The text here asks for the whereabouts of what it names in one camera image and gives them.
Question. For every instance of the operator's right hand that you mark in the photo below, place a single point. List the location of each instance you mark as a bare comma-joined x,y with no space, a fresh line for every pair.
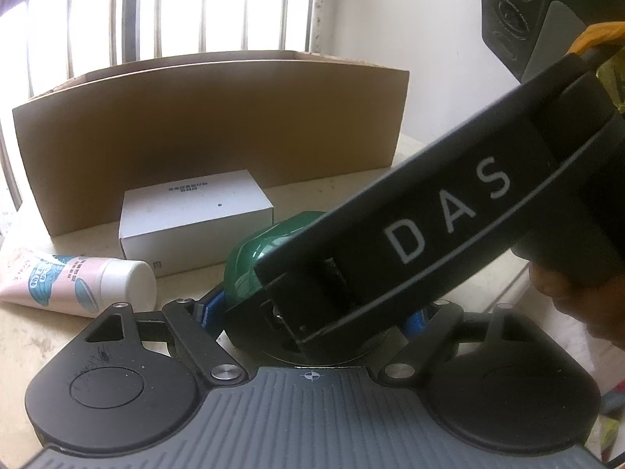
600,308

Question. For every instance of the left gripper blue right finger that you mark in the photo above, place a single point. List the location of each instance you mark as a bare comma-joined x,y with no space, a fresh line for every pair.
417,323

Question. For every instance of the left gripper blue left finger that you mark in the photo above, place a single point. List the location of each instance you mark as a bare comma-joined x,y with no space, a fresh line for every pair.
210,312

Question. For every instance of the white rectangular box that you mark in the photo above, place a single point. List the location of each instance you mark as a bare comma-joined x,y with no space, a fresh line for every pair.
189,224

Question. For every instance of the black camera box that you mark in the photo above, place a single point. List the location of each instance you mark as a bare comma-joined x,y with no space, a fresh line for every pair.
529,35

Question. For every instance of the metal window railing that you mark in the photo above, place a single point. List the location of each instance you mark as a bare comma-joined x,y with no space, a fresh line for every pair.
47,42

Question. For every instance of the brown cardboard box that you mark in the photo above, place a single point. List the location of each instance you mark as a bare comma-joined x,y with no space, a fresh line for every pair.
285,117

